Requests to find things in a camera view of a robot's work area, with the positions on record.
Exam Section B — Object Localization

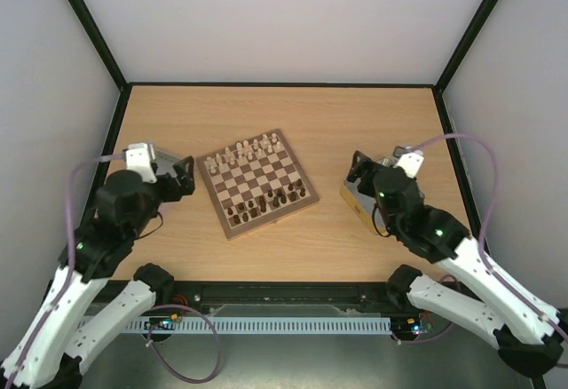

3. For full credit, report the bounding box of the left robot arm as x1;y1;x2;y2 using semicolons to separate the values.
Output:
1;156;195;388

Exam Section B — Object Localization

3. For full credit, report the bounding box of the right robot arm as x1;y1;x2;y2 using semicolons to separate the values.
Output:
344;151;567;378

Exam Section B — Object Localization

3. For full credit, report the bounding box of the wooden chess board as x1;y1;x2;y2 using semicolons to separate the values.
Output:
195;129;320;240

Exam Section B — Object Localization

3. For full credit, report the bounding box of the left metal tray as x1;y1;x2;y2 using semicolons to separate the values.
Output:
153;143;185;177

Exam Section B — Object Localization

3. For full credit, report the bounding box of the right metal tin tray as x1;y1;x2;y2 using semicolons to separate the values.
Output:
339;153;425;237

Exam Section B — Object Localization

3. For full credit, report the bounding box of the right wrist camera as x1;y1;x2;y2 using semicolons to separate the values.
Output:
393;146;424;179

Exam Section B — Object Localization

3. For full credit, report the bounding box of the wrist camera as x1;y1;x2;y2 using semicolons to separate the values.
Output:
124;142;157;184
393;146;424;179

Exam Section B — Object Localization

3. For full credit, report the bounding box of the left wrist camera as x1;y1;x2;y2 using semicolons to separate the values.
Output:
124;142;157;184

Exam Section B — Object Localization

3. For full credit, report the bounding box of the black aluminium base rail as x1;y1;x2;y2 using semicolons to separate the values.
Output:
43;278;514;314

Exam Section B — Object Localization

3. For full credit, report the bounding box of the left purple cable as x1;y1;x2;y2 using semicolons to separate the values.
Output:
4;153;222;389

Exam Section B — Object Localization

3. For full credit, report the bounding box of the light blue slotted cable duct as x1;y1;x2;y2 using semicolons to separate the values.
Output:
123;316;391;336

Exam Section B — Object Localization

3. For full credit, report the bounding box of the black enclosure frame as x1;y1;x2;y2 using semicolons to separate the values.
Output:
67;0;500;233

